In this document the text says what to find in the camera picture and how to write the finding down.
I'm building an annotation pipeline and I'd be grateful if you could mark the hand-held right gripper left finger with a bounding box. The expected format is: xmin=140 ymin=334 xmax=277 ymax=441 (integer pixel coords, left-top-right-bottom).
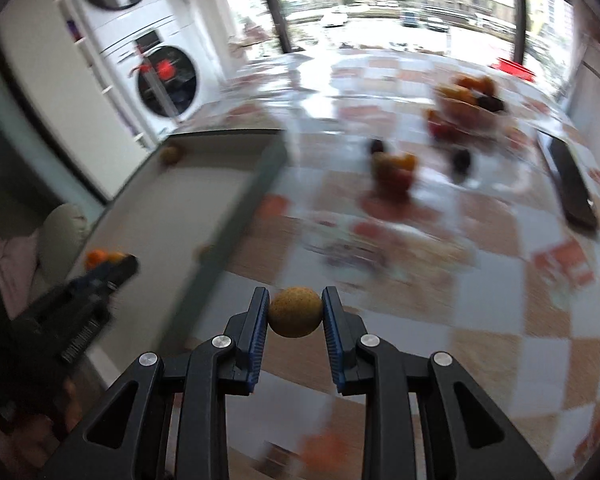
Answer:
xmin=40 ymin=287 xmax=271 ymax=480

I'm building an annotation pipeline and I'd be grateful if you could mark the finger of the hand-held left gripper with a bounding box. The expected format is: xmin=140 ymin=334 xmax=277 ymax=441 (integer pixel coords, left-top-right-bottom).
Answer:
xmin=77 ymin=255 xmax=141 ymax=302

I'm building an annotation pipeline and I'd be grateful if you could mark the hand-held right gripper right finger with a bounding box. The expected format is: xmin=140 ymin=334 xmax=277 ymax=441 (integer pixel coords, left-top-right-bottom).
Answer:
xmin=321 ymin=286 xmax=556 ymax=480

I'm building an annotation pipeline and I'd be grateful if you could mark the shallow grey cardboard box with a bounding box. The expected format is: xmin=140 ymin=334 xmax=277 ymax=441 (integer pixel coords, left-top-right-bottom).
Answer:
xmin=75 ymin=129 xmax=290 ymax=351

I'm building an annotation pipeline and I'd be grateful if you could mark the person's left hand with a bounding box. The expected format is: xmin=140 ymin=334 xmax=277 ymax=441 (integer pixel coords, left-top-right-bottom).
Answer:
xmin=60 ymin=377 xmax=83 ymax=423

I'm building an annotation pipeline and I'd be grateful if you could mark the beige armchair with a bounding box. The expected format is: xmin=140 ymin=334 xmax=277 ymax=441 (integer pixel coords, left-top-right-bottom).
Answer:
xmin=37 ymin=202 xmax=91 ymax=281

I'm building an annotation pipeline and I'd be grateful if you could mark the pink cloth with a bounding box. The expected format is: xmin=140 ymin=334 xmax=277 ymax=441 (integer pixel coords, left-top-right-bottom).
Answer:
xmin=0 ymin=225 xmax=43 ymax=316

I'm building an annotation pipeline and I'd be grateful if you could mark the white washing machine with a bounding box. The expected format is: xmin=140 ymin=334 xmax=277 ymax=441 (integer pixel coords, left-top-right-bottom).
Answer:
xmin=100 ymin=25 xmax=221 ymax=133

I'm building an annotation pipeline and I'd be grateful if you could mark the red mop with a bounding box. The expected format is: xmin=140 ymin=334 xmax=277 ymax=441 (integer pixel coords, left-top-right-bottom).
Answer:
xmin=127 ymin=35 xmax=181 ymax=121

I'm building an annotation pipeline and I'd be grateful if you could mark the white cabinet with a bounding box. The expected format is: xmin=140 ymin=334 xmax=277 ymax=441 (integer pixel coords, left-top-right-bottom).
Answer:
xmin=0 ymin=0 xmax=156 ymax=201

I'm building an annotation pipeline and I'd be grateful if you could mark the clear glass bowl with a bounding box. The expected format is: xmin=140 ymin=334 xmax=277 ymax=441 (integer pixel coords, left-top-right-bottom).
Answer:
xmin=432 ymin=77 xmax=511 ymax=136

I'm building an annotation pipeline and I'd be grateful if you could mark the yellow-orange fruit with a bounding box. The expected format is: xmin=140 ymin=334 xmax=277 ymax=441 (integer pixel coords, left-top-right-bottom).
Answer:
xmin=437 ymin=85 xmax=473 ymax=106

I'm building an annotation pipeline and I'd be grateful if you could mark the cluttered metal stand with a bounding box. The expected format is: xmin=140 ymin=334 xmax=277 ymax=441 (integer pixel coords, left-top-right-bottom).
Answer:
xmin=230 ymin=15 xmax=271 ymax=53

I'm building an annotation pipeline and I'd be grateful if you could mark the black smartphone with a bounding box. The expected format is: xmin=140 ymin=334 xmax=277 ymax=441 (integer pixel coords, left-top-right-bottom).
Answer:
xmin=545 ymin=135 xmax=600 ymax=231

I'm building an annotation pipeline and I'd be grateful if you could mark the red plastic basket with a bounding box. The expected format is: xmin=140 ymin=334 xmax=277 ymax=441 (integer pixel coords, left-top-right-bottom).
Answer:
xmin=490 ymin=56 xmax=538 ymax=81

